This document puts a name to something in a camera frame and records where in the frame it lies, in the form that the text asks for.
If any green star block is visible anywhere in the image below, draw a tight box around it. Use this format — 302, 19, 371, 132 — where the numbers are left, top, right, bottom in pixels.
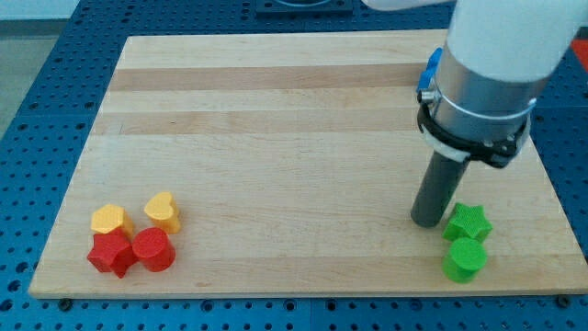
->
442, 202, 493, 243

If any wooden board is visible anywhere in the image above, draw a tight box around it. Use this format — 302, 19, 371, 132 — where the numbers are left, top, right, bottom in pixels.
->
28, 29, 587, 299

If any green circle block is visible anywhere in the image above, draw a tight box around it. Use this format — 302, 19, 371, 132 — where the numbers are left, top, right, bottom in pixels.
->
442, 237, 487, 283

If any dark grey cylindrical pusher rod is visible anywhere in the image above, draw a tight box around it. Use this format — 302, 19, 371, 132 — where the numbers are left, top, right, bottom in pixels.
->
411, 152, 469, 228

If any red star block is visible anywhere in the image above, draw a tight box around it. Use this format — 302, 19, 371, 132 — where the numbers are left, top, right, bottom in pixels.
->
86, 229, 138, 279

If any yellow hexagon block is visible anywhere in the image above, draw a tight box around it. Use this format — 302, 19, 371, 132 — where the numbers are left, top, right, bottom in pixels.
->
91, 204, 134, 239

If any red circle block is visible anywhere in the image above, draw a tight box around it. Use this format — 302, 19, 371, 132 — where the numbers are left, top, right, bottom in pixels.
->
131, 227, 176, 272

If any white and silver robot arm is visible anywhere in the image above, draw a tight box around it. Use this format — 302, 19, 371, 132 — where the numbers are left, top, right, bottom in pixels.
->
417, 0, 587, 168

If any yellow heart block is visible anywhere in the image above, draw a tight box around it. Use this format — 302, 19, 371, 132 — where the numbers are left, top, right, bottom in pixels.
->
143, 191, 181, 234

